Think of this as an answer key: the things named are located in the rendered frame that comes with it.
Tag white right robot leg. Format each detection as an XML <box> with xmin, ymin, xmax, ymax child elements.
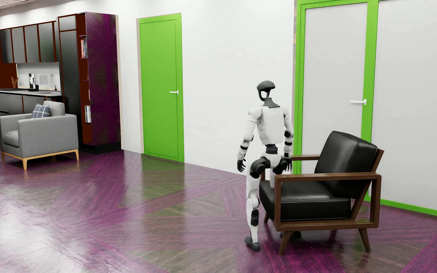
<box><xmin>244</xmin><ymin>156</ymin><xmax>276</xmax><ymax>252</ymax></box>

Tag blue plaid cushion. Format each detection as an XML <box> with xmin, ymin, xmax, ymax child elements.
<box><xmin>31</xmin><ymin>103</ymin><xmax>51</xmax><ymax>119</ymax></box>

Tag grey fabric armchair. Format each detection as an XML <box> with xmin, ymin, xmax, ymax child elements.
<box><xmin>0</xmin><ymin>100</ymin><xmax>80</xmax><ymax>170</ymax></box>

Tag green framed white double door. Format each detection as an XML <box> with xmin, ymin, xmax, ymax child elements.
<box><xmin>293</xmin><ymin>0</ymin><xmax>437</xmax><ymax>221</ymax></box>

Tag grey wall cabinets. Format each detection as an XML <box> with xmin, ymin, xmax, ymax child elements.
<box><xmin>0</xmin><ymin>21</ymin><xmax>58</xmax><ymax>64</ymax></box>

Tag tall dark red cabinet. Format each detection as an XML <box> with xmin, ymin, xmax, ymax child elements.
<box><xmin>57</xmin><ymin>12</ymin><xmax>122</xmax><ymax>154</ymax></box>

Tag black leather wooden armchair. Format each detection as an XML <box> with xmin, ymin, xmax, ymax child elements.
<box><xmin>259</xmin><ymin>130</ymin><xmax>385</xmax><ymax>256</ymax></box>

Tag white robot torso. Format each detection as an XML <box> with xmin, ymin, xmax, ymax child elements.
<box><xmin>256</xmin><ymin>105</ymin><xmax>291</xmax><ymax>155</ymax></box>

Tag kitchen counter with grey drawers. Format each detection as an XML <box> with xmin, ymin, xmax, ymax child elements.
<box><xmin>0</xmin><ymin>88</ymin><xmax>63</xmax><ymax>128</ymax></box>

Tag dark grey robot head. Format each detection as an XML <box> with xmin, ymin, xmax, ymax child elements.
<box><xmin>257</xmin><ymin>80</ymin><xmax>276</xmax><ymax>106</ymax></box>

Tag white robot leg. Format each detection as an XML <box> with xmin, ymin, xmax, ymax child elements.
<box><xmin>244</xmin><ymin>156</ymin><xmax>276</xmax><ymax>252</ymax></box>
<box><xmin>269</xmin><ymin>157</ymin><xmax>302</xmax><ymax>240</ymax></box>

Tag white left robot leg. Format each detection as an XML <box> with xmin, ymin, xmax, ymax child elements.
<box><xmin>269</xmin><ymin>157</ymin><xmax>302</xmax><ymax>240</ymax></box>

